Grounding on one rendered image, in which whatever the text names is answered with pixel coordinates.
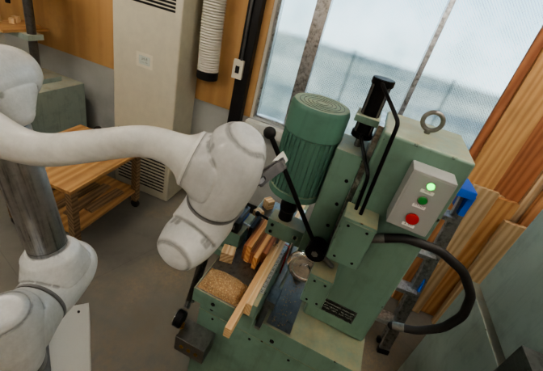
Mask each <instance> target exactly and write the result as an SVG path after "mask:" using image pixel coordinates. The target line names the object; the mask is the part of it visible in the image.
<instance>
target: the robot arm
mask: <svg viewBox="0 0 543 371"><path fill-rule="evenodd" d="M43 80H44V76H43V72H42V69H41V68H40V65H39V64H38V62H37V61H36V60H35V59H34V58H33V57H32V56H31V55H30V54H28V53H26V52H25V51H23V50H22V49H19V48H16V47H13V46H10V45H6V44H0V188H1V190H2V194H3V196H4V198H5V201H6V204H7V206H8V209H9V210H10V213H11V216H12V218H13V221H14V223H15V226H16V229H17V231H18V233H19V237H20V238H21V241H22V243H23V246H24V249H25V250H24V252H23V253H22V255H21V256H20V258H19V284H18V285H17V287H16V288H15V289H14V290H10V291H6V292H4V293H0V371H51V365H50V355H49V346H48V345H49V343H50V341H51V339H52V337H53V335H54V333H55V331H56V329H57V327H58V326H59V324H60V322H61V320H62V319H63V318H64V317H65V315H66V314H67V313H68V312H69V311H70V310H71V309H72V307H73V306H74V305H75V304H76V302H77V301H78V300H79V298H80V297H81V296H82V295H83V293H84V292H85V291H86V289H87V287H88V286H89V284H90V283H91V281H92V280H93V278H94V276H95V272H96V269H97V265H98V257H97V254H96V252H95V250H94V248H93V247H92V246H91V245H89V244H88V243H86V242H83V241H80V240H77V239H76V238H74V237H72V236H69V235H67V234H65V229H64V226H63V224H62V221H61V216H60V214H59V211H58V208H57V203H56V201H55V198H54V195H53V190H52V188H51V185H50V182H49V180H48V175H47V172H46V170H45V167H63V166H69V165H76V164H83V163H89V162H101V161H107V160H113V159H119V158H135V157H141V158H151V159H153V160H155V161H158V162H160V163H162V164H164V165H165V166H167V167H168V168H170V170H171V171H172V172H173V174H174V175H175V179H176V183H177V184H178V185H179V186H180V187H181V188H182V189H183V190H184V191H185V192H186V193H187V195H186V197H185V198H184V200H183V202H182V203H181V205H180V206H179V207H178V208H177V209H176V210H175V212H174V213H173V217H172V218H171V219H170V220H169V221H168V222H167V223H166V225H165V227H164V228H163V230H162V232H161V234H160V236H159V238H158V241H157V249H158V253H159V255H160V256H161V257H162V259H163V260H164V261H165V262H166V263H167V264H168V265H170V266H171V267H173V268H175V269H178V270H180V271H188V270H191V269H193V268H195V267H196V266H198V265H200V264H201V263H203V262H204V261H205V260H206V259H208V258H209V257H210V256H211V255H212V254H213V253H214V252H215V251H216V249H217V248H218V247H219V246H220V245H221V244H222V243H223V241H224V240H225V239H226V238H227V236H228V235H229V233H230V231H231V230H232V228H233V224H234V223H235V222H236V220H237V219H238V218H239V217H240V216H241V215H242V213H243V211H244V209H245V207H246V205H247V203H248V202H249V200H250V199H251V197H252V196H253V194H254V193H255V190H256V188H257V187H258V186H260V187H263V186H264V185H265V184H266V183H267V182H268V181H270V180H271V179H273V178H274V177H275V176H277V175H278V174H279V173H280V172H283V171H284V170H285V169H286V168H287V166H286V164H285V163H286V162H287V161H288V159H287V157H286V155H285V153H284V151H282V152H281V153H280V154H279V155H278V156H277V157H276V158H275V159H274V160H273V163H272V164H270V165H268V166H267V167H264V165H265V162H266V158H267V147H266V145H265V141H264V139H263V136H262V135H261V134H260V133H259V131H258V130H256V129H255V128H254V127H252V126H251V125H249V124H247V123H244V122H241V121H231V122H229V123H226V124H223V125H221V126H219V127H217V128H216V129H215V130H214V131H213V133H207V132H205V131H203V132H201V133H197V134H193V135H187V134H183V133H178V132H176V131H172V130H169V129H164V128H159V127H154V126H148V125H128V126H119V127H110V128H103V129H88V130H81V131H73V132H65V133H39V132H36V131H33V128H32V124H31V123H32V122H33V120H34V119H35V116H36V103H37V95H38V93H39V92H40V89H41V87H42V85H43Z"/></svg>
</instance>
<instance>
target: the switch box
mask: <svg viewBox="0 0 543 371"><path fill-rule="evenodd" d="M427 183H434V184H435V185H436V188H435V189H434V190H432V191H429V190H427V189H426V185H427ZM457 185H458V184H457V180H456V177H455V175H454V174H452V173H449V172H447V171H443V170H441V169H438V168H435V167H432V166H429V165H427V164H425V163H422V162H418V161H416V160H413V161H412V163H411V165H410V167H409V169H408V170H407V172H406V174H405V176H404V178H403V180H402V182H401V184H400V185H399V187H398V190H397V191H396V193H395V195H394V198H393V199H392V200H391V202H390V204H389V207H388V208H387V214H386V221H387V222H389V223H391V224H394V225H396V226H399V227H401V228H403V229H405V230H409V231H411V232H413V233H415V234H418V235H421V236H423V237H426V235H427V233H428V231H429V230H430V229H431V227H432V226H433V224H434V222H435V221H436V219H437V217H438V216H439V215H440V213H441V211H442V210H443V208H444V206H445V205H446V204H447V202H448V200H449V199H450V197H451V196H452V194H453V193H454V191H455V190H456V188H457ZM421 188H422V189H425V190H427V191H429V192H433V193H435V194H434V196H429V195H428V194H425V193H423V192H421V191H420V190H421ZM419 196H426V197H427V198H428V203H427V204H424V205H421V204H419V203H418V202H417V199H418V197H419ZM413 203H416V204H419V205H421V206H423V207H425V210H422V209H419V208H416V207H414V206H412V204H413ZM409 213H414V214H416V215H417V216H418V217H419V222H418V223H417V224H415V225H413V226H415V227H414V229H412V228H410V227H408V226H404V225H403V224H402V222H403V221H404V222H406V215H407V214H409ZM406 223H407V222H406Z"/></svg>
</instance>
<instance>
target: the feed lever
mask: <svg viewBox="0 0 543 371"><path fill-rule="evenodd" d="M263 135H264V136H265V137H266V138H267V139H270V141H271V144H272V147H273V149H274V151H275V153H276V157H277V156H278V155H279V154H280V150H279V147H278V145H277V143H276V139H275V136H276V130H275V129H274V128H273V127H272V126H268V127H266V128H265V129H264V130H263ZM283 173H284V177H285V178H286V181H287V183H288V186H289V189H290V191H291V193H292V195H293V199H294V201H295V203H296V206H297V208H298V211H299V213H300V215H301V219H302V221H303V223H304V225H305V228H306V231H307V233H308V235H309V242H308V244H307V247H306V249H305V255H306V256H307V258H308V259H310V260H312V261H314V262H321V261H324V262H325V263H326V265H327V266H328V267H329V268H334V265H333V263H332V262H331V261H330V260H329V259H328V258H327V257H326V251H327V248H328V245H327V242H326V240H325V239H323V238H320V237H314V235H313V233H312V230H311V229H310V226H309V223H308V221H307V218H306V216H305V213H304V210H303V208H302V206H301V202H300V201H299V198H298V195H297V192H296V190H295V187H294V186H293V182H292V180H291V178H290V175H289V173H288V170H287V168H286V169H285V170H284V171H283Z"/></svg>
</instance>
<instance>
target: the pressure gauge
mask: <svg viewBox="0 0 543 371"><path fill-rule="evenodd" d="M186 318H187V311H186V310H183V309H182V308H180V309H178V310H177V312H176V313H175V315H174V317H173V318H172V321H171V326H174V327H176V328H178V329H184V325H185V320H186Z"/></svg>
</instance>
